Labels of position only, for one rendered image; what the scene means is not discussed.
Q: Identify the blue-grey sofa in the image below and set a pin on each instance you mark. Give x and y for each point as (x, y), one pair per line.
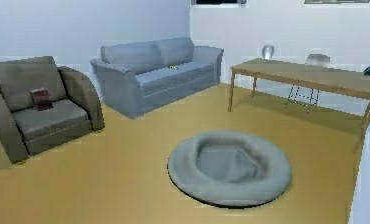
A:
(153, 80)

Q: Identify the small yellow-green object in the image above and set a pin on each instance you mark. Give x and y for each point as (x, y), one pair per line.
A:
(173, 67)

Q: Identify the round grey pet bed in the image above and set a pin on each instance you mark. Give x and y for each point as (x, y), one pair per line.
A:
(229, 168)

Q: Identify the grey glass vase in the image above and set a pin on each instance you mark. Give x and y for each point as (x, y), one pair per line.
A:
(267, 52)

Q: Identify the dark window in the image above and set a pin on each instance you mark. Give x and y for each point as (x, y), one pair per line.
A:
(218, 1)

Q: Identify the wooden table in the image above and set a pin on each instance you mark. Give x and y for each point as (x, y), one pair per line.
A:
(309, 78)

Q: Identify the brown-grey armchair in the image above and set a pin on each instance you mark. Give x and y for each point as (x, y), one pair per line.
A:
(43, 120)

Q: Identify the framed wall picture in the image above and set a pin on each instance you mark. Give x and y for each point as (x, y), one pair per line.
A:
(336, 1)

